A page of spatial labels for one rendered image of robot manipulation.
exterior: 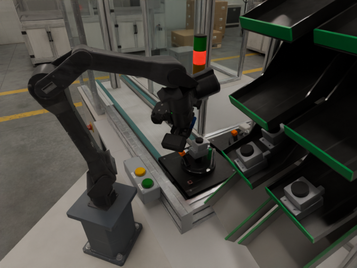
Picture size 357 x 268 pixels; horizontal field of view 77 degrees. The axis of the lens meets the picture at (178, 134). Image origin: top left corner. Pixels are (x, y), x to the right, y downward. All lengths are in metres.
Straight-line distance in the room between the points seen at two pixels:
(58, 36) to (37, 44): 0.45
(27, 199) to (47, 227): 1.47
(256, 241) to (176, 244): 0.27
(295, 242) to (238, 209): 0.16
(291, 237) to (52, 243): 0.73
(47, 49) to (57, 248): 5.33
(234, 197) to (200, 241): 0.21
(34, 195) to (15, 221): 0.26
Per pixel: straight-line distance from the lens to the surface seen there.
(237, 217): 0.71
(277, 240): 0.67
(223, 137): 1.09
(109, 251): 0.80
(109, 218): 0.67
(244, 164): 0.55
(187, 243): 0.84
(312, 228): 0.53
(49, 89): 0.48
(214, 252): 0.83
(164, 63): 0.49
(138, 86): 1.70
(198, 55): 0.92
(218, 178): 0.88
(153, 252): 0.83
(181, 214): 0.78
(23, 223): 2.27
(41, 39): 5.94
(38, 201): 2.37
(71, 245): 0.91
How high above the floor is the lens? 1.59
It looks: 34 degrees down
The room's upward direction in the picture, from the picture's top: straight up
